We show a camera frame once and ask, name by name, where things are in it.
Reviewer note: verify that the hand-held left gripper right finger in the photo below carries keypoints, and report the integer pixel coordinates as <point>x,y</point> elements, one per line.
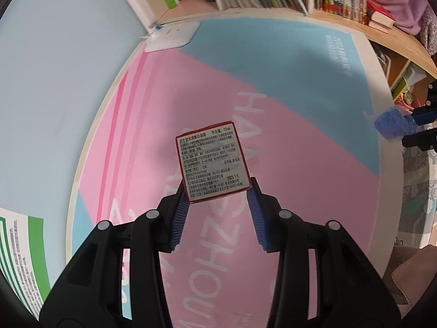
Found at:
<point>259,218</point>

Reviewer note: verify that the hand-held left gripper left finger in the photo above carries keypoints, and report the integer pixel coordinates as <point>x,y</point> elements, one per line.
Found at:
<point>179,218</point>

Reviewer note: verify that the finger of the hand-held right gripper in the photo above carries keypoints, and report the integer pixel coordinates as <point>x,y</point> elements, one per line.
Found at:
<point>420,141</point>
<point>425,115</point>

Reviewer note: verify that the blue item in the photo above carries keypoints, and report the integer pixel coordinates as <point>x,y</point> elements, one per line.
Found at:
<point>392,123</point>

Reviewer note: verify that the dark red small box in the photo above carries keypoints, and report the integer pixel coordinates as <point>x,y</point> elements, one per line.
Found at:
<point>211,160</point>

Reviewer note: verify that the grey patterned storage box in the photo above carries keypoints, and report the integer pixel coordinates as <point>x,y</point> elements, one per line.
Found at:
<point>420,194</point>

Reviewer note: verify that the wooden bookshelf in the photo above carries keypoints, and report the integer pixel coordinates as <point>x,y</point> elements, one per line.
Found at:
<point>403,42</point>

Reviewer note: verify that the pink and blue printed mat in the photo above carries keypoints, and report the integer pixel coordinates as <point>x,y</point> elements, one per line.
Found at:
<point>153,126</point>

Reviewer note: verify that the white book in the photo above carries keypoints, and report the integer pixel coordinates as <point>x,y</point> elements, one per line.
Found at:
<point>382,22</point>

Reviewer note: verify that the red book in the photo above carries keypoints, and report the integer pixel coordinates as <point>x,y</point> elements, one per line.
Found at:
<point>379,8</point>

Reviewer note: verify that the purple cloth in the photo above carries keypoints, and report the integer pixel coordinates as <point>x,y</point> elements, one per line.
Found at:
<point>403,0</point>

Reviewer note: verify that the green and white poster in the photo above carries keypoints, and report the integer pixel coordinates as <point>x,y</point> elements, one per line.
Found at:
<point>34,246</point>

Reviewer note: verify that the white router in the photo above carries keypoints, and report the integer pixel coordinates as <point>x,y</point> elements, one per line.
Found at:
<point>170,36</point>

